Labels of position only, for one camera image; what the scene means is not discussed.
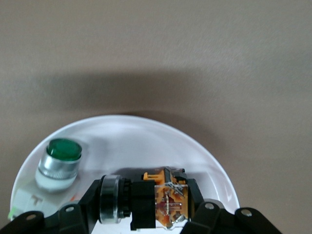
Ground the green push button switch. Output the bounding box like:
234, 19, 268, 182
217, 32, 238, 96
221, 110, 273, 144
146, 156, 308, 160
8, 138, 90, 221

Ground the orange push button switch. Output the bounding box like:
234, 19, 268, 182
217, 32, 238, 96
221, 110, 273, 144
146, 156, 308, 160
98, 166, 190, 231

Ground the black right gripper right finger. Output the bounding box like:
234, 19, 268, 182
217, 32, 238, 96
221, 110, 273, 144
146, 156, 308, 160
180, 178, 283, 234

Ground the pale pink round plate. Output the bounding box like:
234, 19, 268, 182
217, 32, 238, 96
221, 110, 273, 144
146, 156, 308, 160
10, 115, 241, 234

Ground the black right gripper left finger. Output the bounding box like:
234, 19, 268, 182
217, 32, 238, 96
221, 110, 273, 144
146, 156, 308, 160
0, 175, 105, 234

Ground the brown table mat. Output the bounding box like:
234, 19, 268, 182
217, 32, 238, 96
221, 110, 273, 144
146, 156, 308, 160
0, 0, 312, 234

